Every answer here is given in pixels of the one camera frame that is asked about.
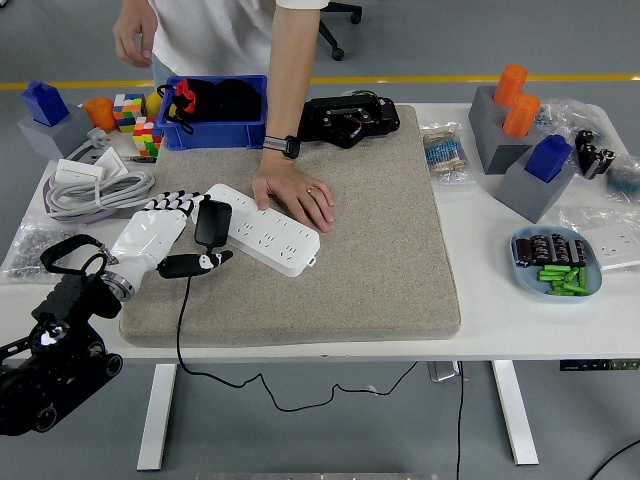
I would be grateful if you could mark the person's right forearm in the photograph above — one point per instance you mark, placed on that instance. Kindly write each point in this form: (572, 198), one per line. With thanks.
(134, 6)

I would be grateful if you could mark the black machine housing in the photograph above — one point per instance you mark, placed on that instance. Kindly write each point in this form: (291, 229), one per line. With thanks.
(370, 120)

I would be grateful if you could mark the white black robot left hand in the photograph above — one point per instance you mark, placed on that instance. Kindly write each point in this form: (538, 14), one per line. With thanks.
(150, 235)

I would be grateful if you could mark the black table control panel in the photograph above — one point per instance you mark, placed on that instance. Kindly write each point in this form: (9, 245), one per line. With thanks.
(600, 365)

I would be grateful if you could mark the large grey block holder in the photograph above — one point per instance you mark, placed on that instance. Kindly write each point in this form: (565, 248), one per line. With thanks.
(492, 145)

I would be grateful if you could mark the white power strip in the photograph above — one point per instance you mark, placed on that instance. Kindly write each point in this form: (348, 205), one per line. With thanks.
(280, 245)

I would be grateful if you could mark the black round pouch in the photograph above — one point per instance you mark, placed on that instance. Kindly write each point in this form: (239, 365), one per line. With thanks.
(240, 102)

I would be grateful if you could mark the person's left forearm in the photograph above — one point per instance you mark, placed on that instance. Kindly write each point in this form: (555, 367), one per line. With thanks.
(295, 75)

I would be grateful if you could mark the grey-brown mat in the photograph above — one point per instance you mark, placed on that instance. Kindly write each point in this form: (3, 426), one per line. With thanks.
(350, 250)

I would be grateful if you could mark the white wall socket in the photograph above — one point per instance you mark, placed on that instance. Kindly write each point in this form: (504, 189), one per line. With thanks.
(617, 250)

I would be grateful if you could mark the white square socket panel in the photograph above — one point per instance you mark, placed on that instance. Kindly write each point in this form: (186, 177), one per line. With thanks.
(112, 162)

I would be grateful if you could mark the black wristwatch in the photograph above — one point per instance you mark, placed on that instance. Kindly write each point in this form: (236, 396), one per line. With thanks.
(287, 146)

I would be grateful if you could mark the crumpled clear plastic bag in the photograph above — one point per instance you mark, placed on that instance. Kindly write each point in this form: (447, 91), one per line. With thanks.
(585, 220)

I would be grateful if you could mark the light blue plate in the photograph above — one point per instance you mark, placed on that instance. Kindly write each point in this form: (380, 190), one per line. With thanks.
(525, 282)

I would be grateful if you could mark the blue house-shaped block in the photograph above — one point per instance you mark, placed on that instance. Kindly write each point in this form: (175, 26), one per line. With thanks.
(45, 105)
(547, 160)

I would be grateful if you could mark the person's right hand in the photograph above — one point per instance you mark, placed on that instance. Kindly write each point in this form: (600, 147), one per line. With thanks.
(134, 37)

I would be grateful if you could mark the clear bag of screws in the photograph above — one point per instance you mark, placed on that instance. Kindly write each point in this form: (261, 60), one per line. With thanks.
(25, 250)

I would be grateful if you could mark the white table leg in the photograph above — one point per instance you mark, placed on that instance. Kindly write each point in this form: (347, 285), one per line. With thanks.
(515, 415)
(157, 415)

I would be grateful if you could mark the orange cup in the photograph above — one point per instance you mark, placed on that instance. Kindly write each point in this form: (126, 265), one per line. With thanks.
(100, 114)

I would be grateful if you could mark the black cylindrical capacitor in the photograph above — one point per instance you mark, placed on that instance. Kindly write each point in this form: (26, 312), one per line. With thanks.
(541, 249)
(557, 247)
(524, 252)
(581, 252)

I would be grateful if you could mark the yellow ball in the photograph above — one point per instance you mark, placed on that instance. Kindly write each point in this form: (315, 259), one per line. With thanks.
(154, 104)

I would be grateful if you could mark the person's torso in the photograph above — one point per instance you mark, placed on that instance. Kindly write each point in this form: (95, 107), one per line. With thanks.
(215, 35)

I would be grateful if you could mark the clear bag of resistors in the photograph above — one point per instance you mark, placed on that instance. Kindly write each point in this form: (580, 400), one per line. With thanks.
(445, 152)

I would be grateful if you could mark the black pouch with red trim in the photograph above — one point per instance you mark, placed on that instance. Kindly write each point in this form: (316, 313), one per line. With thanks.
(202, 100)

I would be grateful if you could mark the orange cylinder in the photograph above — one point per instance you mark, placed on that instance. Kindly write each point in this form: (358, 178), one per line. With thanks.
(511, 85)
(521, 115)

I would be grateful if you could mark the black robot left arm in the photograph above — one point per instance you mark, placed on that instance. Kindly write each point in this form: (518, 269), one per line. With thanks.
(50, 380)

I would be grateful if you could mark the person's left hand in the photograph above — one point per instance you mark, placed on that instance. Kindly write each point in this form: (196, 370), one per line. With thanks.
(295, 187)

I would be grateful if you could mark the bag of blue parts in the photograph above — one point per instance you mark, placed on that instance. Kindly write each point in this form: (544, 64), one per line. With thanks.
(625, 175)

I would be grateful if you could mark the small dark tweezers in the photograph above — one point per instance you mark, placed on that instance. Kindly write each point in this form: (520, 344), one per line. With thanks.
(137, 158)

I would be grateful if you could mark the black office chair base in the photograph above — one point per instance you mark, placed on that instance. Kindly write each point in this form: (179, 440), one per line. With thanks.
(332, 35)

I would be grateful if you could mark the colourful puzzle cube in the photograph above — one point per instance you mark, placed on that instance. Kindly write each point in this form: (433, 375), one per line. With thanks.
(147, 137)
(127, 112)

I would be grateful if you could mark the small green cylinder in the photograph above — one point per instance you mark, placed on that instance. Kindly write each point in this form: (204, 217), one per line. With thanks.
(583, 277)
(557, 269)
(567, 292)
(551, 275)

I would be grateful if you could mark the blue plastic bin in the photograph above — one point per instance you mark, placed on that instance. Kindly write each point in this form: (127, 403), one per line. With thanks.
(215, 137)

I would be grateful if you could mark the silver box under table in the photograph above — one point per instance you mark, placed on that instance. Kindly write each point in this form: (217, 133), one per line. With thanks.
(444, 371)

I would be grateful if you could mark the white wall switch panel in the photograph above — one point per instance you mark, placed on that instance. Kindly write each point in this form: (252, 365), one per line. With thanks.
(75, 171)

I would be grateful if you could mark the bag of black capacitors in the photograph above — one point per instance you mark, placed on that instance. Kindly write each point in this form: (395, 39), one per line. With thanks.
(590, 152)

